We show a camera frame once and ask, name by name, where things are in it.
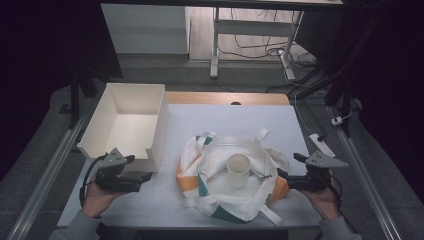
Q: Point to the person's left hand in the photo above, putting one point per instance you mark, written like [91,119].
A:
[95,203]

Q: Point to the white plastic box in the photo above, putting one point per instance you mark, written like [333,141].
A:
[130,130]

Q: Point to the small white adapter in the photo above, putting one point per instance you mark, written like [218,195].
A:
[337,121]

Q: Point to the white patterned tote bag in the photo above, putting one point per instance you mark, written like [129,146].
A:
[216,196]

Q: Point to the white table mat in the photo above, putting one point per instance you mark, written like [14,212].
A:
[233,120]

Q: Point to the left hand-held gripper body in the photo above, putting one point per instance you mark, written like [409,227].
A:
[115,181]

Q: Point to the person's right hand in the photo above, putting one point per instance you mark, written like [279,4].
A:
[325,203]

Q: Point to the white power strip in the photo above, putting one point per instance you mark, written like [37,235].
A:
[320,143]

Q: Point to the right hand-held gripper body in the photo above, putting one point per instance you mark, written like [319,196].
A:
[310,182]

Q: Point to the black metal stand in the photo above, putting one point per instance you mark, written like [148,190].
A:
[345,100]
[75,100]

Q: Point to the white cabinet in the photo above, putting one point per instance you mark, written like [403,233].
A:
[146,30]

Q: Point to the white cup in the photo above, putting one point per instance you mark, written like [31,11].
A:
[238,170]

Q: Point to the white desk frame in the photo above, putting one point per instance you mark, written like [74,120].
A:
[253,28]

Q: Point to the aluminium rail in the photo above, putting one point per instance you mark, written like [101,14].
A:
[363,183]
[43,176]

